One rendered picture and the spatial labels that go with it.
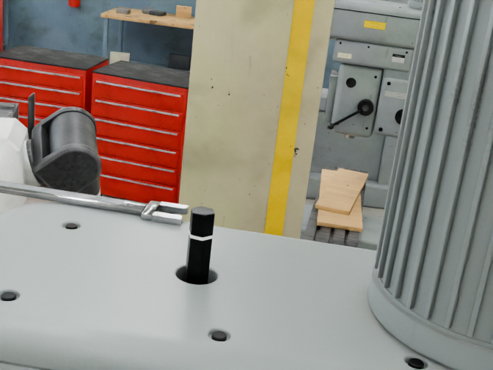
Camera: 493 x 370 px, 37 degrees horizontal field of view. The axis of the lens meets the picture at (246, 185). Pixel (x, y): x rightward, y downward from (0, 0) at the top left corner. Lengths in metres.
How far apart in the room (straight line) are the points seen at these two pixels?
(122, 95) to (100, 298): 4.85
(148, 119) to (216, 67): 3.05
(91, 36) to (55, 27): 0.49
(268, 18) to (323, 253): 1.65
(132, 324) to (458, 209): 0.26
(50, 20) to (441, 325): 9.90
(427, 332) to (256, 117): 1.85
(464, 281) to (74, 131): 1.01
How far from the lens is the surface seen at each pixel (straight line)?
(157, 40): 9.96
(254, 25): 2.34
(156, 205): 0.78
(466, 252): 0.55
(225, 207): 2.50
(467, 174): 0.54
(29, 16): 10.46
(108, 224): 0.75
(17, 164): 1.40
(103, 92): 5.50
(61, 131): 1.45
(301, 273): 0.69
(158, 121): 5.38
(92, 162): 1.41
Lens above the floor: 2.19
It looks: 20 degrees down
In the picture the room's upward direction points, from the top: 7 degrees clockwise
